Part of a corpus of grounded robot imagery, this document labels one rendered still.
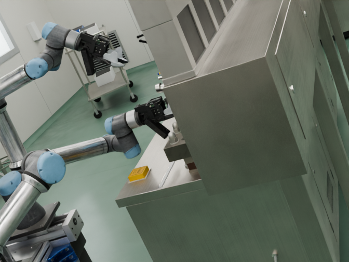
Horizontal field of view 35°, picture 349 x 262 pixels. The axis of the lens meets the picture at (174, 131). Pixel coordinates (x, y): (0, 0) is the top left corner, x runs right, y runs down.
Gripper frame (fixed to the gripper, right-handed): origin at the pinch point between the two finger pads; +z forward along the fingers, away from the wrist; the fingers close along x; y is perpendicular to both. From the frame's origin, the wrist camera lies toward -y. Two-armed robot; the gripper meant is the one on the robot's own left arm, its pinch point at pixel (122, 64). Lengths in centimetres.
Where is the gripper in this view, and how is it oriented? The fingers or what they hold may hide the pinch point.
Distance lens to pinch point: 231.2
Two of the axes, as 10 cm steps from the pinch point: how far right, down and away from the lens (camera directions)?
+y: 2.8, -8.2, -4.9
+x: 2.4, -4.4, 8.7
